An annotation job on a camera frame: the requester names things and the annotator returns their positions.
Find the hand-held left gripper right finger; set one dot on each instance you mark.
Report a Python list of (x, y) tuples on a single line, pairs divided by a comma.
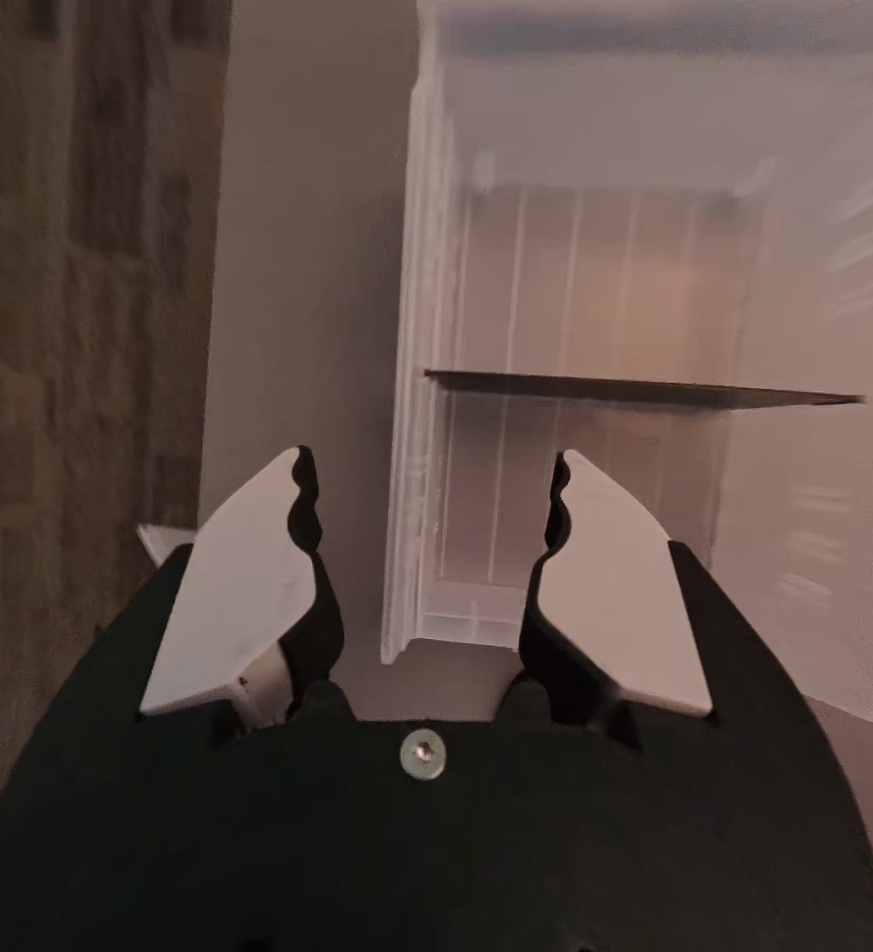
[(622, 595)]

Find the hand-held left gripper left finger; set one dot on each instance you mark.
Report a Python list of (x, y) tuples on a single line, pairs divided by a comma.
[(243, 580)]

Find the clear plastic bin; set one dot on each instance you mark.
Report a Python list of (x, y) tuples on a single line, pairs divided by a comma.
[(629, 260)]

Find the white board stand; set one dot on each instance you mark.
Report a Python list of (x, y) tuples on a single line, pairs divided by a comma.
[(165, 543)]

